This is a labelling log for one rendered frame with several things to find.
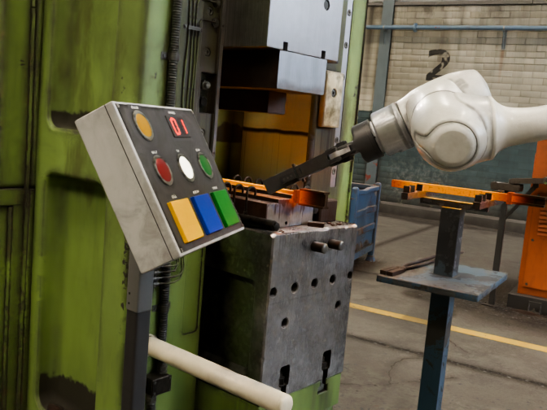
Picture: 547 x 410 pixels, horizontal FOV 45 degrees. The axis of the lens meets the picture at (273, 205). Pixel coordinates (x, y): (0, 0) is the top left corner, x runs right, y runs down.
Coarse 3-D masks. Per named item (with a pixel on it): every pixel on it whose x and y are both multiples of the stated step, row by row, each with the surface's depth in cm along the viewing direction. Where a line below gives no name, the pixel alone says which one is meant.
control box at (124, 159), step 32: (96, 128) 108; (128, 128) 108; (160, 128) 120; (192, 128) 135; (96, 160) 109; (128, 160) 107; (192, 160) 128; (128, 192) 108; (160, 192) 109; (192, 192) 121; (128, 224) 108; (160, 224) 107; (160, 256) 107
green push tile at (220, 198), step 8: (216, 192) 130; (224, 192) 134; (216, 200) 129; (224, 200) 132; (224, 208) 130; (232, 208) 135; (224, 216) 129; (232, 216) 133; (224, 224) 129; (232, 224) 131
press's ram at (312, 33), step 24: (240, 0) 163; (264, 0) 158; (288, 0) 162; (312, 0) 169; (336, 0) 176; (240, 24) 163; (264, 24) 158; (288, 24) 163; (312, 24) 170; (336, 24) 178; (240, 48) 167; (264, 48) 162; (288, 48) 164; (312, 48) 172; (336, 48) 180
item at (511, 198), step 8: (392, 184) 210; (400, 184) 209; (408, 184) 208; (416, 184) 206; (424, 184) 205; (432, 184) 206; (440, 192) 202; (448, 192) 201; (456, 192) 200; (464, 192) 199; (472, 192) 197; (480, 192) 196; (488, 192) 195; (496, 192) 195; (512, 192) 193; (504, 200) 193; (512, 200) 192; (520, 200) 191; (528, 200) 190; (536, 200) 189; (544, 200) 188
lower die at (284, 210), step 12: (240, 192) 179; (252, 192) 181; (264, 192) 180; (276, 192) 177; (240, 204) 173; (252, 204) 170; (264, 204) 167; (276, 204) 170; (288, 204) 174; (264, 216) 168; (276, 216) 170; (288, 216) 174; (300, 216) 178; (312, 216) 182
